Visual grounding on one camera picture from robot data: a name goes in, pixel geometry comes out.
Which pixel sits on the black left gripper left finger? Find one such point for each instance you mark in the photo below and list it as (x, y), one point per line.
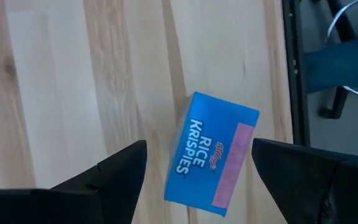
(104, 193)

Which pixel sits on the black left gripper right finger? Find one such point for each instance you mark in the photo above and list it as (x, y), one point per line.
(309, 186)

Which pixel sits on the blue Rice Krispies cereal box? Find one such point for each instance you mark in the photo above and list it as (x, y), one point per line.
(207, 155)

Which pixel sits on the person's leg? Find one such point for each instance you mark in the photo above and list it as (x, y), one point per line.
(343, 65)

